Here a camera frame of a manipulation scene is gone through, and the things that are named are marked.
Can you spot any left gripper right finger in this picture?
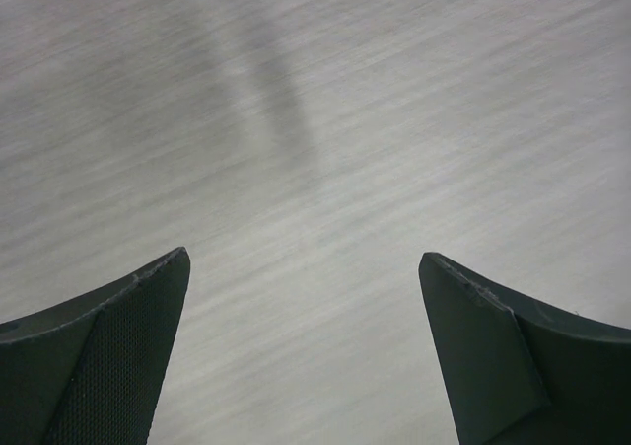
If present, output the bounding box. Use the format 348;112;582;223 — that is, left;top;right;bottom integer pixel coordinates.
419;253;630;444

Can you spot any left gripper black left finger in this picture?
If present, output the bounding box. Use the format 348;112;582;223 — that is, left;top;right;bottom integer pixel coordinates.
1;247;190;444

